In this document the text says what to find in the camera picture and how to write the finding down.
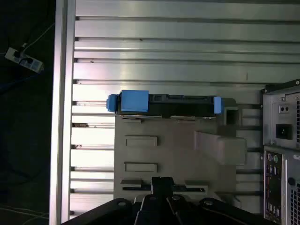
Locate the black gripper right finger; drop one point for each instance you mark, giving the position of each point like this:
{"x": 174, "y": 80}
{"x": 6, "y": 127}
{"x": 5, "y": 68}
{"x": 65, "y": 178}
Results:
{"x": 173, "y": 211}

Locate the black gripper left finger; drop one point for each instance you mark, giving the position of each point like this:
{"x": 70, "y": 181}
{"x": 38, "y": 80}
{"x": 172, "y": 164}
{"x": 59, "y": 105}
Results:
{"x": 145, "y": 211}

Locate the hard disk in blue carrier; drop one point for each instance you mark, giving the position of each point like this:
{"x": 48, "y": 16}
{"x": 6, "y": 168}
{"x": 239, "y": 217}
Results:
{"x": 134, "y": 100}

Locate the grey parts rack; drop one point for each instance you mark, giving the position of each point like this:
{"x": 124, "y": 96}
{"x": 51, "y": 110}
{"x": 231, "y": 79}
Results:
{"x": 175, "y": 152}

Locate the grey PC case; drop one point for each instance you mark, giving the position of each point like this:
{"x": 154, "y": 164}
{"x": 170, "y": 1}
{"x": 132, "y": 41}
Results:
{"x": 279, "y": 112}

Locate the white power strip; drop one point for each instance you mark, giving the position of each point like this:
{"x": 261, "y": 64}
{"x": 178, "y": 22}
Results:
{"x": 14, "y": 54}

